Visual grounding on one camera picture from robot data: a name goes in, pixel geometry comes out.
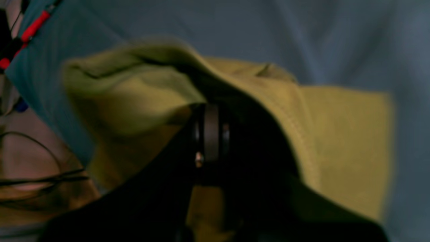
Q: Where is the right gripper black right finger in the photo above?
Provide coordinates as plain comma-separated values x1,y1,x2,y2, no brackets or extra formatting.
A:
218,103,388,242

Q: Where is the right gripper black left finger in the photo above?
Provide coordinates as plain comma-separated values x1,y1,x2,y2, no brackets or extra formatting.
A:
39,104,220,242

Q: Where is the olive green t-shirt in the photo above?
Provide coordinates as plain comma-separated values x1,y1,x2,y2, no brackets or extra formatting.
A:
63,40,393,242

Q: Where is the blue table cloth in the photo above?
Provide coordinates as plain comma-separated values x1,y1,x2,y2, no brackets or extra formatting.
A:
6,0,430,242

